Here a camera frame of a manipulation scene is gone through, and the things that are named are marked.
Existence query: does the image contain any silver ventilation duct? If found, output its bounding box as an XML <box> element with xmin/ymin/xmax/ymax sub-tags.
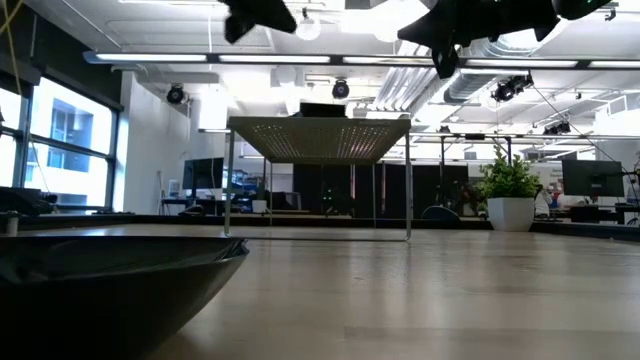
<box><xmin>442</xmin><ymin>37</ymin><xmax>546</xmax><ymax>106</ymax></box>

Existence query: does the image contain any large window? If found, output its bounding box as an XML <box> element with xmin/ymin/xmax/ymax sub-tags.
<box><xmin>0</xmin><ymin>74</ymin><xmax>119</xmax><ymax>211</ymax></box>

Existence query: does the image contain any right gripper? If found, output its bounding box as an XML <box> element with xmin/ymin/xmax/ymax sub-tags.
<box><xmin>398</xmin><ymin>0</ymin><xmax>561</xmax><ymax>80</ymax></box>

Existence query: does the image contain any green potted plant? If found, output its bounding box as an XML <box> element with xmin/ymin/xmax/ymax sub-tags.
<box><xmin>478</xmin><ymin>144</ymin><xmax>540</xmax><ymax>200</ymax></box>

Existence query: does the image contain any black partition wall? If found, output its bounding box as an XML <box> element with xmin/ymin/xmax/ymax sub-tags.
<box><xmin>292</xmin><ymin>163</ymin><xmax>469</xmax><ymax>219</ymax></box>

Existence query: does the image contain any black computer monitor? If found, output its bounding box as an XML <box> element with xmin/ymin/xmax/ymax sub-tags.
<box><xmin>182</xmin><ymin>157</ymin><xmax>225</xmax><ymax>191</ymax></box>
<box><xmin>561</xmin><ymin>158</ymin><xmax>625</xmax><ymax>198</ymax></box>

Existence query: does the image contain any person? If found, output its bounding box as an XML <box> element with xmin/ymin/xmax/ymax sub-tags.
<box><xmin>454</xmin><ymin>182</ymin><xmax>482</xmax><ymax>216</ymax></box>
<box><xmin>533</xmin><ymin>184</ymin><xmax>555</xmax><ymax>217</ymax></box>

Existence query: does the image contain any dark glossy plate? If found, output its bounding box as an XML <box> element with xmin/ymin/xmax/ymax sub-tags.
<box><xmin>0</xmin><ymin>235</ymin><xmax>250</xmax><ymax>360</ymax></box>

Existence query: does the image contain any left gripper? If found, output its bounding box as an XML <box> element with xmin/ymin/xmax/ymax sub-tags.
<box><xmin>219</xmin><ymin>0</ymin><xmax>298</xmax><ymax>45</ymax></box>

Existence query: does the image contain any long linear ceiling light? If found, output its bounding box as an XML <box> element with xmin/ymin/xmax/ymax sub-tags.
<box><xmin>83</xmin><ymin>51</ymin><xmax>640</xmax><ymax>70</ymax></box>

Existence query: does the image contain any white plant pot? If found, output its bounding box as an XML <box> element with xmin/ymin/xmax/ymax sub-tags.
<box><xmin>487</xmin><ymin>197</ymin><xmax>536</xmax><ymax>232</ymax></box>

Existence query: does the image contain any yellow cable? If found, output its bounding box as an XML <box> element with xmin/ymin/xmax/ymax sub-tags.
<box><xmin>0</xmin><ymin>0</ymin><xmax>24</xmax><ymax>96</ymax></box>

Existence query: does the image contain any round white pendant lamp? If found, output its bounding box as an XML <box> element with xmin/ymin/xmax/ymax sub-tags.
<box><xmin>294</xmin><ymin>8</ymin><xmax>321</xmax><ymax>42</ymax></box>

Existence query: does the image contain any dark bag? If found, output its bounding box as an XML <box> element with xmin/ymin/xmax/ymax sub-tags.
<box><xmin>0</xmin><ymin>187</ymin><xmax>59</xmax><ymax>216</ymax></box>

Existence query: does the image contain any dark office chair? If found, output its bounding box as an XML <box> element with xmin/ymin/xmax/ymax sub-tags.
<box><xmin>422</xmin><ymin>204</ymin><xmax>461</xmax><ymax>221</ymax></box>

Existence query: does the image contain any perforated metal shelf rack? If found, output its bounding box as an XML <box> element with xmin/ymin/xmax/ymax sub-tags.
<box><xmin>223</xmin><ymin>116</ymin><xmax>414</xmax><ymax>242</ymax></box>

